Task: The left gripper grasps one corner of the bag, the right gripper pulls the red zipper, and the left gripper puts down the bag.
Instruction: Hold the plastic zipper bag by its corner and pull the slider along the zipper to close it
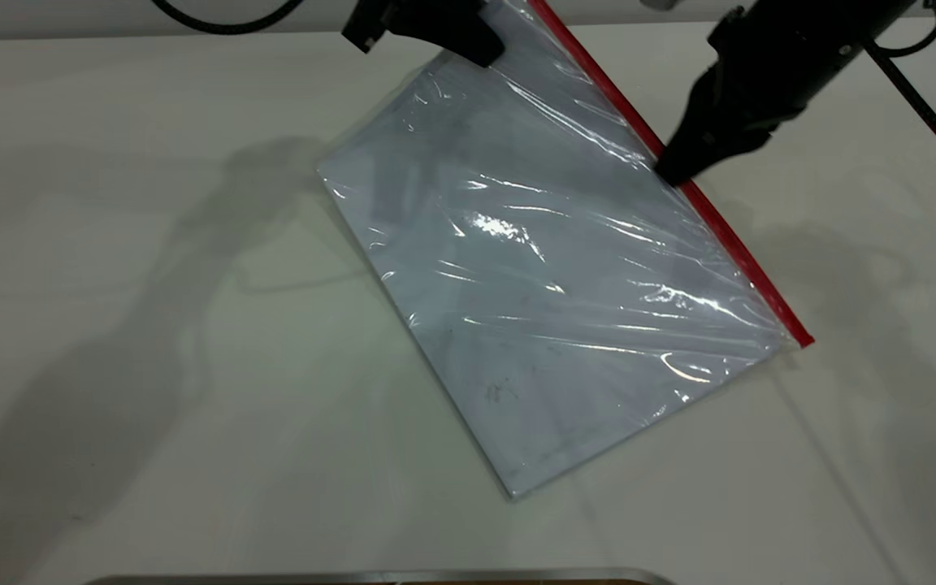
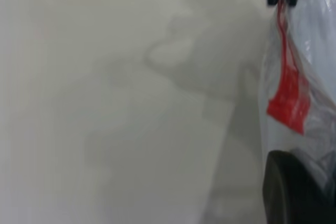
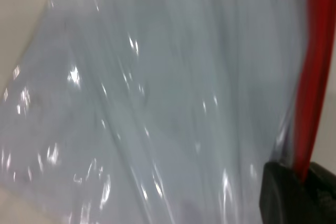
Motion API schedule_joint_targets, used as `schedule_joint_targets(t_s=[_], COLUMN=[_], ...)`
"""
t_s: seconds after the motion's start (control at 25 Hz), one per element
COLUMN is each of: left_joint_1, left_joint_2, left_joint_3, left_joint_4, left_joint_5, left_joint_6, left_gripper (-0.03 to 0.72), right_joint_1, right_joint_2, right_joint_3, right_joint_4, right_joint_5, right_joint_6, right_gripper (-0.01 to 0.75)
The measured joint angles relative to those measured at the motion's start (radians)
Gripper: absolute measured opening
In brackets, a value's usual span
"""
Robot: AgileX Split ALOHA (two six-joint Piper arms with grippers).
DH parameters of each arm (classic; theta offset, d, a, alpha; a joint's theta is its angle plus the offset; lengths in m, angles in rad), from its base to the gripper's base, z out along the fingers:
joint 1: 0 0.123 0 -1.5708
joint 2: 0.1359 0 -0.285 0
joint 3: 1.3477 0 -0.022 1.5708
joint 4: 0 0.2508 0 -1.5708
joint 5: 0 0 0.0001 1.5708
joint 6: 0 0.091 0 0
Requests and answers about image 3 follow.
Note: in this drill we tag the clear plastic zip bag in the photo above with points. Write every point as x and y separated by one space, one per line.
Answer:
315 51

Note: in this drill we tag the white paper sheets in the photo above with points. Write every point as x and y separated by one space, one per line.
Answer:
183 77

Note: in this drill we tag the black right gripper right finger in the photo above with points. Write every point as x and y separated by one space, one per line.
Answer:
323 192

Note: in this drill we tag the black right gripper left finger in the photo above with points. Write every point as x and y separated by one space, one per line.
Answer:
281 195

